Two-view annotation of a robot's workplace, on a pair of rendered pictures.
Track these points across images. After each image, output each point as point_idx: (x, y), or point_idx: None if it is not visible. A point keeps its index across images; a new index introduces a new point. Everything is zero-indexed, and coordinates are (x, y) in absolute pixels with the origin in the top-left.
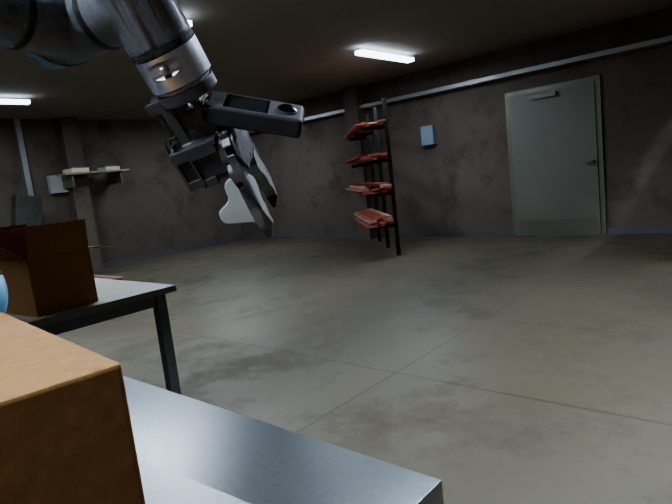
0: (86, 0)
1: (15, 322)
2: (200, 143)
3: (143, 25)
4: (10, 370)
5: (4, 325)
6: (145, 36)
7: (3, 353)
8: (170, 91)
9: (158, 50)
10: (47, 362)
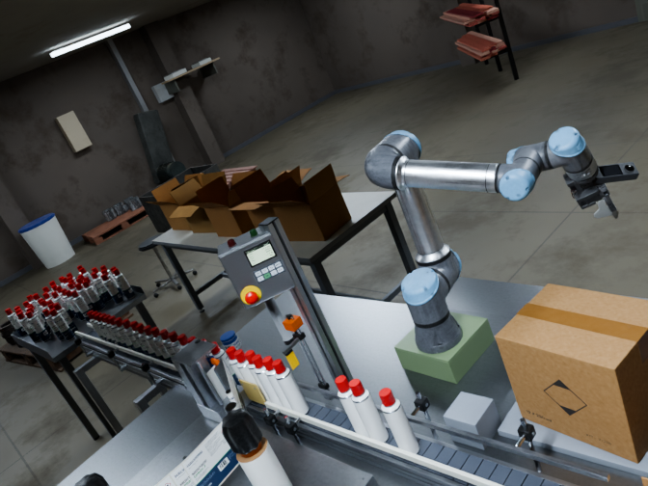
0: (554, 158)
1: (580, 289)
2: (591, 192)
3: (580, 163)
4: (634, 310)
5: (579, 291)
6: (580, 166)
7: (614, 304)
8: (584, 179)
9: (583, 169)
10: (641, 306)
